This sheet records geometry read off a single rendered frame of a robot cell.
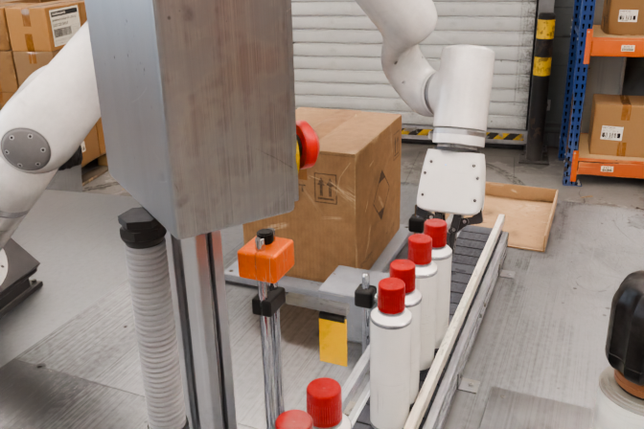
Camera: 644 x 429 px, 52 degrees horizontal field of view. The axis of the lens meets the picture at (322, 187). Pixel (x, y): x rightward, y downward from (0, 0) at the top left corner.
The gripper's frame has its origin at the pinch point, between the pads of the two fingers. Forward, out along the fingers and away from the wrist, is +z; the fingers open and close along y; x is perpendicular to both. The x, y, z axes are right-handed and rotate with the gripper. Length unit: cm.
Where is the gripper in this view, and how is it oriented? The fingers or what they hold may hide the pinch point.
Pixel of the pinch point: (446, 244)
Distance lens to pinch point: 109.3
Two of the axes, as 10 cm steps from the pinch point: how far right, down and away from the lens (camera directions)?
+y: 9.2, 1.1, -3.7
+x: 3.8, 0.1, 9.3
